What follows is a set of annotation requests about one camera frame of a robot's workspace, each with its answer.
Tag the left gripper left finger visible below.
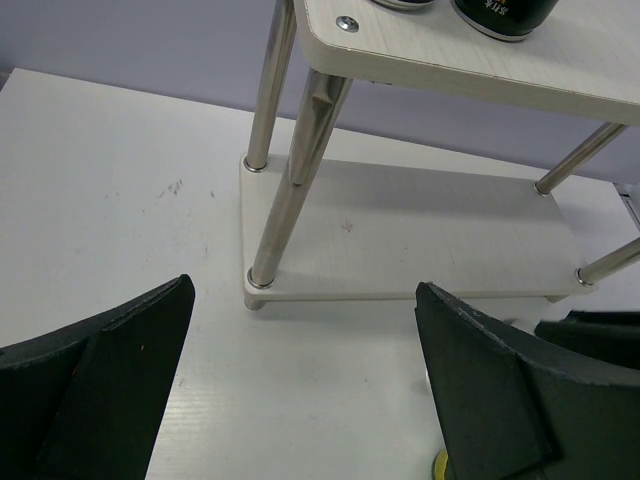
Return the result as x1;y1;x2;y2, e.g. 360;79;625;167
1;274;195;479

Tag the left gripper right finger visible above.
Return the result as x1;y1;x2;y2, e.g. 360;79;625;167
415;283;639;479

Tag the green bottle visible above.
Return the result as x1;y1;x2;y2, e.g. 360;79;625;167
431;449;455;480

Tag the white two-tier shelf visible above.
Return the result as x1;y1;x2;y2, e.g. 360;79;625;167
240;1;639;309

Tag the black can right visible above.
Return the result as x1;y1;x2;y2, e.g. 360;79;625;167
451;0;558;42

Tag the black can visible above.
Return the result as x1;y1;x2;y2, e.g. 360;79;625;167
373;0;434;12
451;0;558;42

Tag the black can left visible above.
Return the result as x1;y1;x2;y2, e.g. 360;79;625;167
373;0;434;12

